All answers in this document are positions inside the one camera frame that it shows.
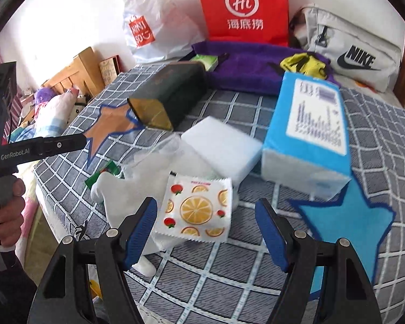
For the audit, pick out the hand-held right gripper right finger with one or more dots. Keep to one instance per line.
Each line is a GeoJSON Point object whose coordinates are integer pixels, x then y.
{"type": "Point", "coordinates": [273, 233]}

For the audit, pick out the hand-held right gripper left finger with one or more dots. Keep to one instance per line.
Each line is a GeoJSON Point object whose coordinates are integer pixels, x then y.
{"type": "Point", "coordinates": [141, 233]}

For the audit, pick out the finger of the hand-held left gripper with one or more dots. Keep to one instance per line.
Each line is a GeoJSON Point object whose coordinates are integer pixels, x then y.
{"type": "Point", "coordinates": [60, 145]}

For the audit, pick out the white glove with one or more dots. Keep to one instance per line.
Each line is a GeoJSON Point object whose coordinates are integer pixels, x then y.
{"type": "Point", "coordinates": [114, 192]}

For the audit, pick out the small green packet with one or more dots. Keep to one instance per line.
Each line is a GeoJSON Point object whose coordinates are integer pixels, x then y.
{"type": "Point", "coordinates": [103, 173]}

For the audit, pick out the fruit print packet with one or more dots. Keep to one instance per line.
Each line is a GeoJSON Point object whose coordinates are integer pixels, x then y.
{"type": "Point", "coordinates": [192, 209]}

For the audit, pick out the clear plastic bag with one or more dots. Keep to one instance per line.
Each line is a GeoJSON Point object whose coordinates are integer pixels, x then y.
{"type": "Point", "coordinates": [155, 158]}

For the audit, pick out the white sponge block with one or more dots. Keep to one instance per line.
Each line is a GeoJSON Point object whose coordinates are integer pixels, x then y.
{"type": "Point", "coordinates": [222, 145]}

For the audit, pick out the blue tissue pack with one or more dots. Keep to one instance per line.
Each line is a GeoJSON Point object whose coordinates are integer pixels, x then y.
{"type": "Point", "coordinates": [310, 135]}

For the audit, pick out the purple fabric storage box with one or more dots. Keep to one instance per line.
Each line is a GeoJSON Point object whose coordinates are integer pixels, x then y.
{"type": "Point", "coordinates": [249, 71]}

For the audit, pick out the light green tissue pack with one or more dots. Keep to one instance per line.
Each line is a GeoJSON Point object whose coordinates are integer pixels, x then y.
{"type": "Point", "coordinates": [205, 61]}

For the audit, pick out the yellow black pouch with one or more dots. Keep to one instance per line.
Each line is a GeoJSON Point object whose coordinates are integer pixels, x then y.
{"type": "Point", "coordinates": [300, 64]}

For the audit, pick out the person's left hand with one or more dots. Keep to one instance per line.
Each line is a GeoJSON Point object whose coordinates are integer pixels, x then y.
{"type": "Point", "coordinates": [11, 219]}

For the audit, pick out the white pink plush toy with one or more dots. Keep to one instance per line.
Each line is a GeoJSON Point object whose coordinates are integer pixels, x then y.
{"type": "Point", "coordinates": [55, 111]}

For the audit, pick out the purple plush toy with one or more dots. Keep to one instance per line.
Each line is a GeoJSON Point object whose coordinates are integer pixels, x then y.
{"type": "Point", "coordinates": [44, 95]}

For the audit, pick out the wooden headboard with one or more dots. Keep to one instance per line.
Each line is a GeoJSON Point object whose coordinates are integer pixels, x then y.
{"type": "Point", "coordinates": [81, 71]}

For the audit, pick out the framed picture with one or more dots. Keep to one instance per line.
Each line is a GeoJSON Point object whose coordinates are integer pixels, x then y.
{"type": "Point", "coordinates": [109, 71]}

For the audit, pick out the grey checked blanket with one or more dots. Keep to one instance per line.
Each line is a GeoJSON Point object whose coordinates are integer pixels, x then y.
{"type": "Point", "coordinates": [243, 114]}

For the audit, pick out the dark green box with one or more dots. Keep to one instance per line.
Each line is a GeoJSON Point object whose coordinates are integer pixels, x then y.
{"type": "Point", "coordinates": [172, 91]}

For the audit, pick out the white plastic shopping bag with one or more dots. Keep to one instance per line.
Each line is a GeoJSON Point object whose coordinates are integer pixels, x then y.
{"type": "Point", "coordinates": [162, 17]}

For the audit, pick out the printed white bed sheet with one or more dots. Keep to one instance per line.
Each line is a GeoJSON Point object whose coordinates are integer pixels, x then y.
{"type": "Point", "coordinates": [384, 99]}

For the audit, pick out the grey waist bag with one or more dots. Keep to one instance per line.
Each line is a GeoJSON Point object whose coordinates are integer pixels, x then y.
{"type": "Point", "coordinates": [351, 40]}

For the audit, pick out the red paper bag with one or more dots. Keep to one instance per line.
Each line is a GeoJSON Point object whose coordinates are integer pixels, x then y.
{"type": "Point", "coordinates": [243, 3]}

